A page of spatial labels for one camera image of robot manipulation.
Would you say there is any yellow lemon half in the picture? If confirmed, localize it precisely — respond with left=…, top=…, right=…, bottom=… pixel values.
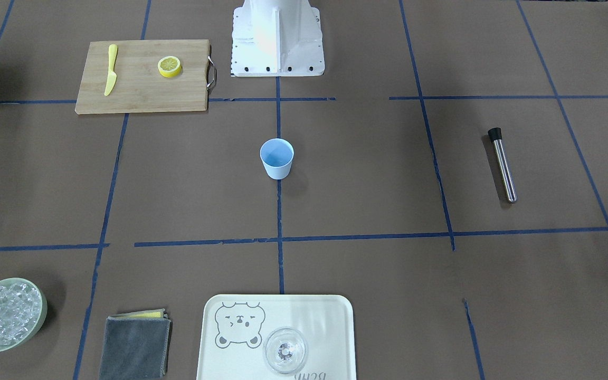
left=157, top=55, right=183, bottom=79

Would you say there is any light blue cup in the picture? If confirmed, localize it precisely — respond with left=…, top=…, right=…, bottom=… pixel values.
left=260, top=139, right=295, bottom=180

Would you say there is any cream serving tray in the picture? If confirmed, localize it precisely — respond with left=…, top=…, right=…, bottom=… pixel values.
left=196, top=294, right=357, bottom=379

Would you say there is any clear wine glass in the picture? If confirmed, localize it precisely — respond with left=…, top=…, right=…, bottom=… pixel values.
left=264, top=327, right=309, bottom=375

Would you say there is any steel muddler with black cap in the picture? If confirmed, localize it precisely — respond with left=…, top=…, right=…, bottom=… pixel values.
left=488, top=127, right=517, bottom=204

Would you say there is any wooden cutting board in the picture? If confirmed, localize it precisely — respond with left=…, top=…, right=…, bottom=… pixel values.
left=75, top=39, right=216, bottom=115

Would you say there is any grey folded cloth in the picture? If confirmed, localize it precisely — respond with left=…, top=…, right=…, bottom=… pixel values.
left=99, top=308, right=172, bottom=379

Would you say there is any yellow plastic knife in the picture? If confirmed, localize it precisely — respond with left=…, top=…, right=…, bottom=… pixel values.
left=103, top=44, right=118, bottom=96

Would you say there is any green bowl of ice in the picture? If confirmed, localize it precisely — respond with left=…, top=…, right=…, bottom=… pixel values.
left=0, top=278, right=48, bottom=352

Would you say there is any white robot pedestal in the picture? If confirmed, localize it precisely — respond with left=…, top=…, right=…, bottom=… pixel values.
left=230, top=1, right=326, bottom=78

